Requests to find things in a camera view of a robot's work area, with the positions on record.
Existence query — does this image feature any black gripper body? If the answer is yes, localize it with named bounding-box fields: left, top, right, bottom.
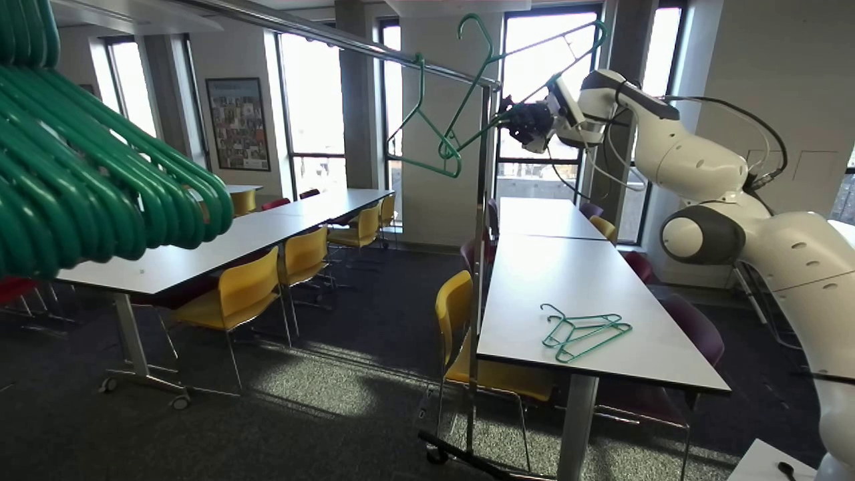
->
left=505, top=98, right=561, bottom=153

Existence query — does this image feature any green plastic clothes hanger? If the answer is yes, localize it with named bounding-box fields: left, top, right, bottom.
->
left=386, top=53, right=466, bottom=182
left=439, top=10, right=616, bottom=169
left=541, top=303, right=636, bottom=363
left=538, top=305, right=628, bottom=367

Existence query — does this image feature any white sheet at robot base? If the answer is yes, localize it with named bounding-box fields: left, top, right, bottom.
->
left=724, top=436, right=824, bottom=481

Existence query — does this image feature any yellow chair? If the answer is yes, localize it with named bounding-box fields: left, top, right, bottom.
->
left=378, top=194, right=402, bottom=231
left=327, top=200, right=386, bottom=252
left=588, top=213, right=620, bottom=245
left=276, top=226, right=332, bottom=343
left=433, top=268, right=558, bottom=475
left=164, top=245, right=298, bottom=395

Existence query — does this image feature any dark maroon chair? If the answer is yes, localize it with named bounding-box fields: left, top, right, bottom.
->
left=458, top=202, right=499, bottom=280

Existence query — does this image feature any white rectangular work table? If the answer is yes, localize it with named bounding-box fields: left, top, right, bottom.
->
left=473, top=235, right=733, bottom=481

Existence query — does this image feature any small round table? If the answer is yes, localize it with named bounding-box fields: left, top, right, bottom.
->
left=226, top=182, right=266, bottom=218

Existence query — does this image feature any long white table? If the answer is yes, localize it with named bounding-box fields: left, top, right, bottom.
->
left=55, top=185, right=395, bottom=403

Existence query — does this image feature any bundle of green hangers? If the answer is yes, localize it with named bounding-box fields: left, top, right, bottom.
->
left=0, top=0, right=239, bottom=280

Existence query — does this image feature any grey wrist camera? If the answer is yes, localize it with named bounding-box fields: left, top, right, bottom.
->
left=542, top=74, right=588, bottom=133

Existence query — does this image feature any metal clothes rail stand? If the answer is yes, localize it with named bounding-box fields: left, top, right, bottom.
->
left=171, top=0, right=505, bottom=481

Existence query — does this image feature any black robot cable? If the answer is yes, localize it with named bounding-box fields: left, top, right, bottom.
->
left=665, top=94, right=792, bottom=194

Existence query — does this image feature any large framed wall picture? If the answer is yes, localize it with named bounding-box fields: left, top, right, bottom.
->
left=205, top=78, right=272, bottom=173

